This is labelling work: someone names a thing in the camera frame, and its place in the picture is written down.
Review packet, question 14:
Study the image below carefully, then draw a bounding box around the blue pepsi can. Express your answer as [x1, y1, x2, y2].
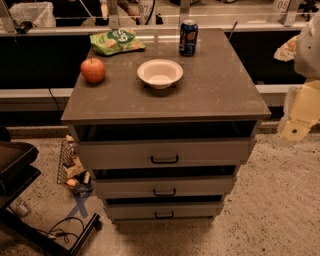
[179, 19, 198, 56]

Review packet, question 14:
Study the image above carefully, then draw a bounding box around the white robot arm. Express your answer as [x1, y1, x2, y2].
[274, 12, 320, 142]

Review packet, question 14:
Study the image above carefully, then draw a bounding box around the middle grey drawer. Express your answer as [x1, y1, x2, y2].
[93, 175, 234, 199]

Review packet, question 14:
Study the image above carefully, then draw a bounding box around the grey drawer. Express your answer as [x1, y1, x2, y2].
[75, 138, 256, 170]
[104, 202, 223, 221]
[93, 175, 234, 199]

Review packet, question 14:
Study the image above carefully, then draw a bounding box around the grey drawer cabinet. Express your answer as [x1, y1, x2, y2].
[60, 27, 272, 224]

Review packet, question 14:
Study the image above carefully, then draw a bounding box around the white paper bowl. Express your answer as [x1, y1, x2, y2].
[137, 59, 184, 89]

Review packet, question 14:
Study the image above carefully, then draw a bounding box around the bottom grey drawer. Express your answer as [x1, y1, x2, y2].
[104, 202, 223, 221]

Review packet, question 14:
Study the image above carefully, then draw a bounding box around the top grey drawer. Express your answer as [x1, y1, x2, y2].
[75, 138, 256, 170]

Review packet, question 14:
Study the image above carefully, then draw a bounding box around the green chip bag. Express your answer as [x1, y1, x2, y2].
[90, 29, 145, 56]

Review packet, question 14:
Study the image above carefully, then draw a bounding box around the red apple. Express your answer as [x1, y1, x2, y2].
[80, 58, 106, 83]

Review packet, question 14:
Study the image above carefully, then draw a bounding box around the white plastic bag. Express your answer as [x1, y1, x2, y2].
[9, 2, 56, 28]

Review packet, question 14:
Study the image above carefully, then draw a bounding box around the wire basket with snacks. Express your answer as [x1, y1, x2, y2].
[57, 135, 93, 195]

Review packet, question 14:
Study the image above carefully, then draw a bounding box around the black floor cable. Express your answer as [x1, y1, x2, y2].
[36, 216, 86, 244]

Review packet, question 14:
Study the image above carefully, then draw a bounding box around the black cart frame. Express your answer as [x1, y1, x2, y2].
[0, 126, 101, 256]

